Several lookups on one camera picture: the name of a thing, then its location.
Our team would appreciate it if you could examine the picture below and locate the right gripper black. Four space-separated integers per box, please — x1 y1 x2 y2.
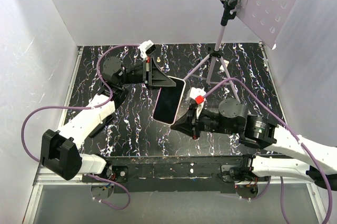
170 102 237 138

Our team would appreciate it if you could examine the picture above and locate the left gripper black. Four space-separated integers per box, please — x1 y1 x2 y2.
118 57 177 91

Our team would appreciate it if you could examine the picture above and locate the black smartphone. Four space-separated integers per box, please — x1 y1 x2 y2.
154 78 184 124

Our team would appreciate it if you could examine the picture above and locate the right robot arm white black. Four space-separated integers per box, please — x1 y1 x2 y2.
171 98 336 191

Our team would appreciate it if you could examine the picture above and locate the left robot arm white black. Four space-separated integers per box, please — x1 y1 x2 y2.
40 56 176 182

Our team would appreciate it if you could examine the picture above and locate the tripod stand silver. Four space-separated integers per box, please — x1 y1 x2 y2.
184 0 241 101

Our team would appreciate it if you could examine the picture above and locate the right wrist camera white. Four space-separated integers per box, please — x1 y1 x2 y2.
188 87 206 119

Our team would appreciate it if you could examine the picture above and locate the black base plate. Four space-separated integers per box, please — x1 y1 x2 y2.
78 155 274 195

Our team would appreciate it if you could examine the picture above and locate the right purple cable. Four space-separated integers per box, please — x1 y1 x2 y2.
204 77 334 224

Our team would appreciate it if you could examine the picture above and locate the aluminium rail frame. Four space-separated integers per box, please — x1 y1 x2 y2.
23 41 330 224

